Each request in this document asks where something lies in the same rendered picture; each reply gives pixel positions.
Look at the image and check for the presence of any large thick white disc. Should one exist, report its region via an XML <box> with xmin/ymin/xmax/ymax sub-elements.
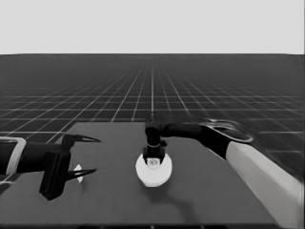
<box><xmin>135</xmin><ymin>152</ymin><xmax>173</xmax><ymax>188</ymax></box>

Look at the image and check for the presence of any small white T-shaped piece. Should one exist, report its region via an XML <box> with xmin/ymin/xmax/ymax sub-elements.
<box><xmin>73</xmin><ymin>163</ymin><xmax>84</xmax><ymax>184</ymax></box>

